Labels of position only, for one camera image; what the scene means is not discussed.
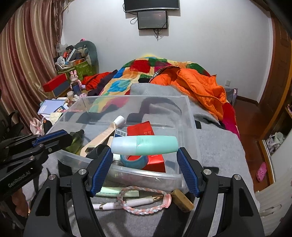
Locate wooden shelf unit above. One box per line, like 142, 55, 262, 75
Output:
258, 103, 291, 185

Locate striped pink gold curtain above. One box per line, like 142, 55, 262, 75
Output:
1, 1, 65, 131

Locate green pump bottle white label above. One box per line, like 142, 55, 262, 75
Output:
64, 129, 84, 155

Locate pale green labelled tube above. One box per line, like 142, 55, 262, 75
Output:
95, 187, 140, 197

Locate teal tape roll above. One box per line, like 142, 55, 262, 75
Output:
120, 155, 149, 169

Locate pink white braided rope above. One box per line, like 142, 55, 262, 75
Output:
116, 185, 172, 216

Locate pink rabbit figurine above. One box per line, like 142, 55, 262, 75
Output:
70, 70, 84, 96

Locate white wardrobe door hearts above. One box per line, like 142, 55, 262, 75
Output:
255, 134, 291, 236

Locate mint green tube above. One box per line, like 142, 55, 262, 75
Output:
111, 135, 179, 156

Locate grey green neck pillow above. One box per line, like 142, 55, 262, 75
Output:
74, 40, 97, 66

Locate blue white notebook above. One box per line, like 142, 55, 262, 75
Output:
38, 99, 69, 114

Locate pink clog shoe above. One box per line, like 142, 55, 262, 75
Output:
256, 162, 267, 182

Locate orange down jacket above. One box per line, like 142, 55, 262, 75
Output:
149, 66, 227, 121

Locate small wall monitor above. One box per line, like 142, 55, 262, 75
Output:
137, 10, 168, 30

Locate wooden door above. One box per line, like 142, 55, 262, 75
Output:
259, 14, 291, 139

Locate colourful patchwork quilt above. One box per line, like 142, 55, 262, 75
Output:
99, 55, 240, 137

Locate red long box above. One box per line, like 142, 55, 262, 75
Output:
43, 73, 70, 94

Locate large black wall television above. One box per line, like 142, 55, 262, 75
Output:
124, 0, 180, 12

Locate red garment on bed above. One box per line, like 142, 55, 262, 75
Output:
81, 72, 115, 91

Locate red foil package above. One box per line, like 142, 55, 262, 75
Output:
127, 121, 166, 173

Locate green storage box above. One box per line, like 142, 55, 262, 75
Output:
57, 61, 97, 81

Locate white gold pen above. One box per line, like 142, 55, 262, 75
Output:
93, 195, 163, 211

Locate wooden tag charm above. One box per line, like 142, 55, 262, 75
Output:
171, 189, 195, 212

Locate clear plastic storage box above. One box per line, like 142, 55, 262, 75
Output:
50, 95, 200, 192

